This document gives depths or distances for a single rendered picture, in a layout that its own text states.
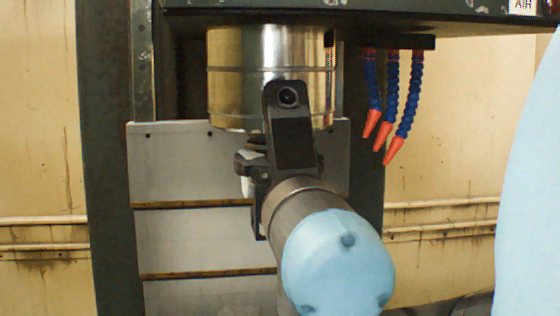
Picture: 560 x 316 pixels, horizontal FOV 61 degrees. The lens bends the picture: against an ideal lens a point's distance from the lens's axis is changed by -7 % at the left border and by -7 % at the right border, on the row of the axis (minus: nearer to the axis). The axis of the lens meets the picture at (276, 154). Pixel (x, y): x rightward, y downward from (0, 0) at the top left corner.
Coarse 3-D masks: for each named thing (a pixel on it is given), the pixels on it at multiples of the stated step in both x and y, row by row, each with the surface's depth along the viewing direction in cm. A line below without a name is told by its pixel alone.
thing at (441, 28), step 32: (160, 0) 42; (192, 0) 41; (224, 0) 41; (256, 0) 42; (288, 0) 42; (320, 0) 43; (352, 0) 43; (384, 0) 43; (416, 0) 44; (448, 0) 44; (480, 0) 45; (192, 32) 71; (352, 32) 71; (416, 32) 66; (448, 32) 64; (480, 32) 61; (512, 32) 58; (544, 32) 56
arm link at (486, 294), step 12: (492, 288) 36; (444, 300) 43; (456, 300) 40; (468, 300) 37; (480, 300) 35; (492, 300) 34; (408, 312) 41; (420, 312) 41; (432, 312) 41; (444, 312) 40; (456, 312) 38; (468, 312) 36; (480, 312) 34
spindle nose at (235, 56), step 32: (224, 32) 57; (256, 32) 55; (288, 32) 55; (320, 32) 57; (224, 64) 57; (256, 64) 56; (288, 64) 56; (320, 64) 58; (224, 96) 58; (256, 96) 56; (320, 96) 59; (224, 128) 59; (256, 128) 57; (320, 128) 60
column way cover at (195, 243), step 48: (144, 144) 104; (192, 144) 106; (240, 144) 108; (336, 144) 111; (144, 192) 106; (192, 192) 108; (240, 192) 110; (336, 192) 113; (144, 240) 109; (192, 240) 111; (240, 240) 112; (144, 288) 112; (192, 288) 113; (240, 288) 115
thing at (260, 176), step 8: (256, 160) 56; (264, 160) 56; (256, 168) 54; (264, 168) 53; (320, 168) 55; (256, 176) 54; (264, 176) 53; (288, 176) 48; (296, 176) 47; (312, 176) 48; (256, 184) 54; (264, 184) 53; (272, 184) 48; (256, 192) 53; (264, 192) 53; (256, 200) 53; (264, 200) 47; (256, 208) 53; (256, 216) 54; (256, 224) 54; (256, 232) 54; (256, 240) 54; (264, 240) 54
